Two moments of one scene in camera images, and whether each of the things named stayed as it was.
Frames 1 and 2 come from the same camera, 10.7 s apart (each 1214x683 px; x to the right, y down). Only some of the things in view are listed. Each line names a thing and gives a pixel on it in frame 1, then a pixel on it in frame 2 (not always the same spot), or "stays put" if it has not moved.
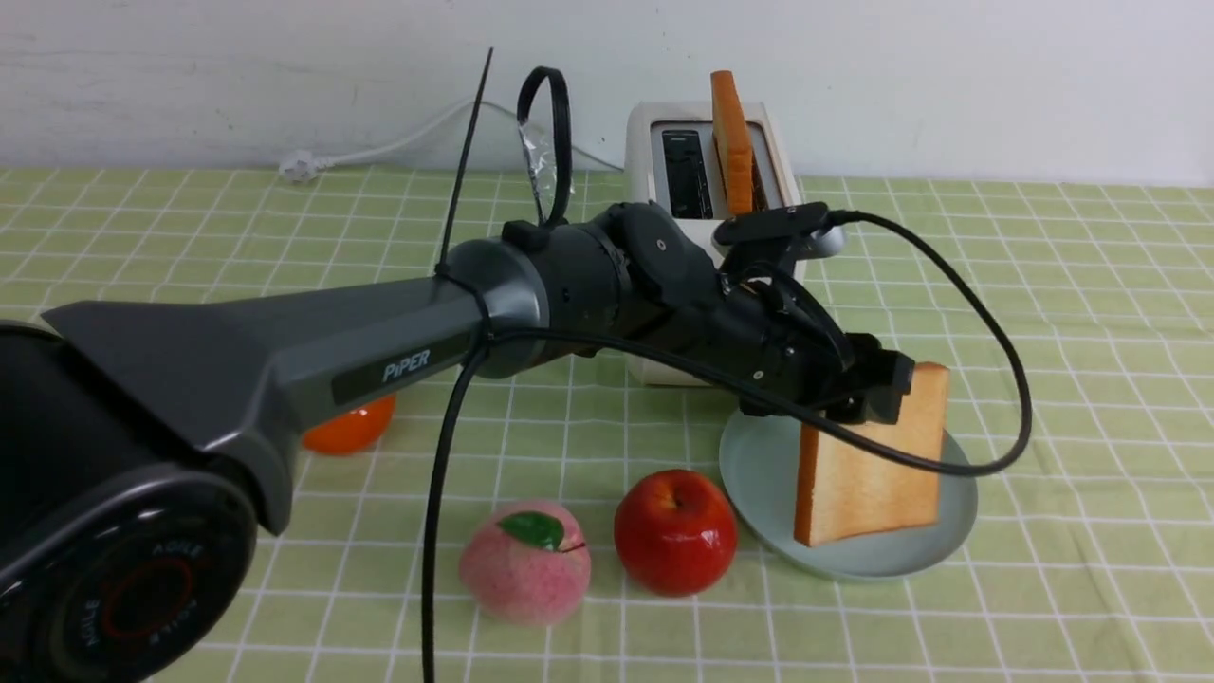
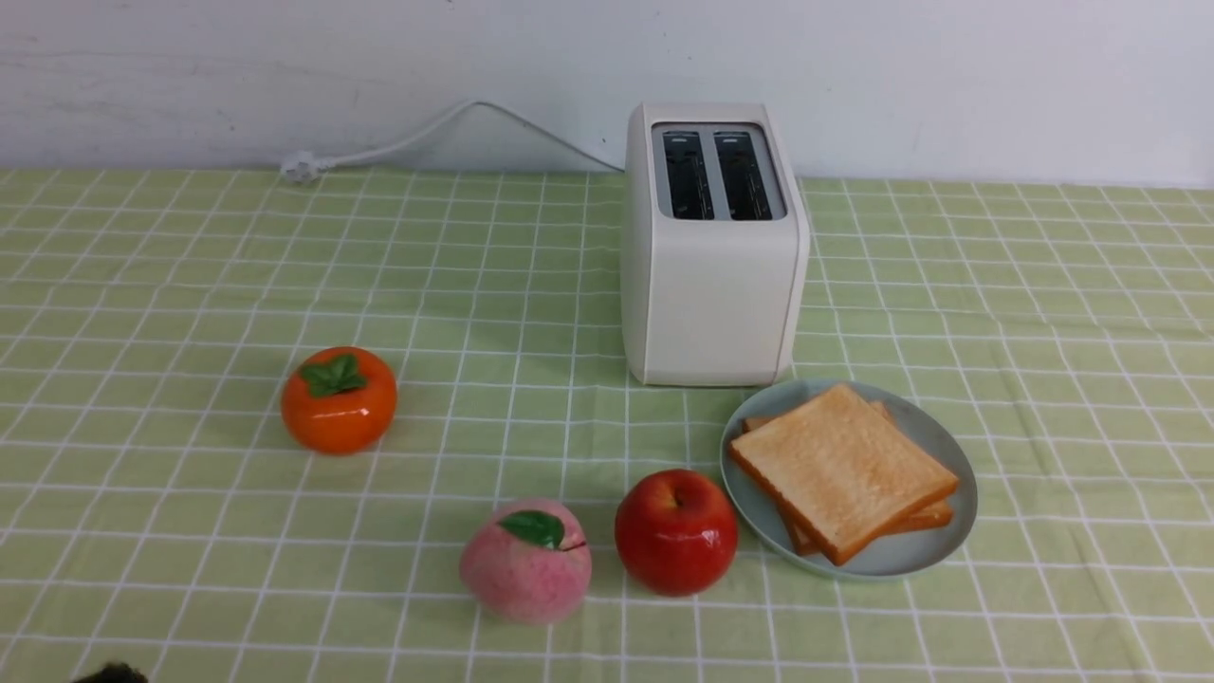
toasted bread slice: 847,490 -> 749,424
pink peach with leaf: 525,563 stays put
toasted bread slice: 732,138 -> 839,469
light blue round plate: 757,466 stays put
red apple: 675,531 stays put
